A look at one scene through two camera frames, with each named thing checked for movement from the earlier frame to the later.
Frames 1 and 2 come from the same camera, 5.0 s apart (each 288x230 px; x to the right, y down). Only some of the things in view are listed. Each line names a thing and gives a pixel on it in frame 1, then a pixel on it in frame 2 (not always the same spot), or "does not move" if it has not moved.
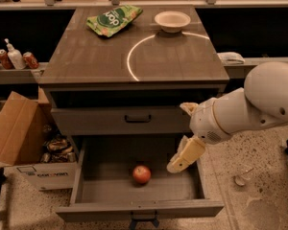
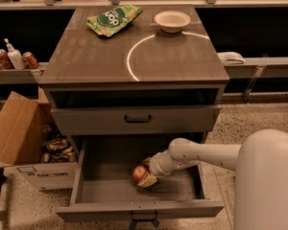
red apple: (141, 174) does not move
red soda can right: (30, 60) does not move
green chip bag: (113, 20) does not move
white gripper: (205, 120) -> (156, 165)
